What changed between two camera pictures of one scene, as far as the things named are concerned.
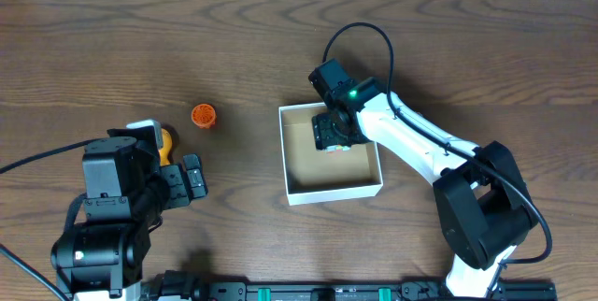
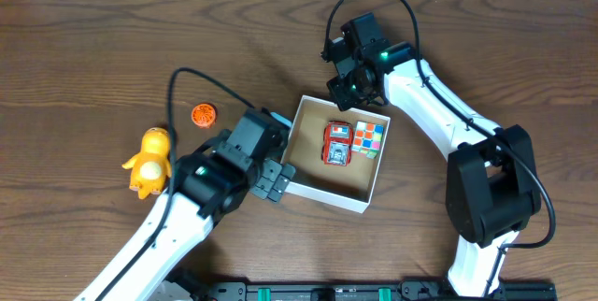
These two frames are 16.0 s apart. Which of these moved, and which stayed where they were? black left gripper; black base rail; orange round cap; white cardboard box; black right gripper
Moved: black right gripper; white cardboard box; black left gripper
Stayed: orange round cap; black base rail
